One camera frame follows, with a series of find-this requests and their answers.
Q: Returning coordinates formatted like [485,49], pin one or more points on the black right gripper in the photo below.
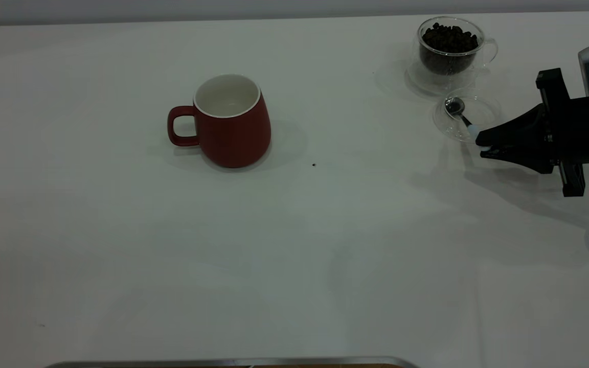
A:
[586,130]

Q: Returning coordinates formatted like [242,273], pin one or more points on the red ceramic mug white inside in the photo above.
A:
[233,138]

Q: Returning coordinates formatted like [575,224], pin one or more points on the heap of coffee beans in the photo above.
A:
[449,40]

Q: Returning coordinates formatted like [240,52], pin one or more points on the small clear glass dish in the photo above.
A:
[483,110]

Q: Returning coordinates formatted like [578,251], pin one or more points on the clear glass saucer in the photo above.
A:
[422,84]

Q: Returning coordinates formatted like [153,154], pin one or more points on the silver metal tray rim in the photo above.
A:
[223,363]

